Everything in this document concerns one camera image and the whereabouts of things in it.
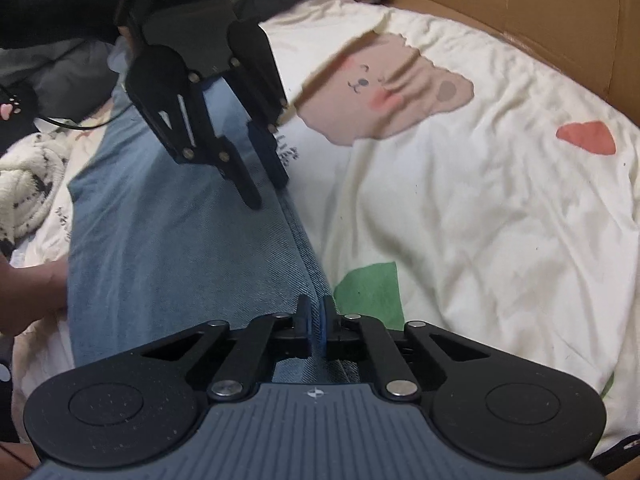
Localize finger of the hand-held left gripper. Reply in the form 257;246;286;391
227;24;292;188
135;85;263;211

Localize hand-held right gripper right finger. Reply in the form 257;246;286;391
320;295;521;402

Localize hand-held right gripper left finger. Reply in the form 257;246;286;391
112;294;313;402

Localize blue jeans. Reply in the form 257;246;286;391
66;42;362;387

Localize black paw print cloth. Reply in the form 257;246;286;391
0;92;37;157

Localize cream printed bedsheet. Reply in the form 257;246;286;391
10;0;640;462

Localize folded cardboard sheet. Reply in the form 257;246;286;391
384;0;640;127

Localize black cable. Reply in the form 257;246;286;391
0;84;117;132

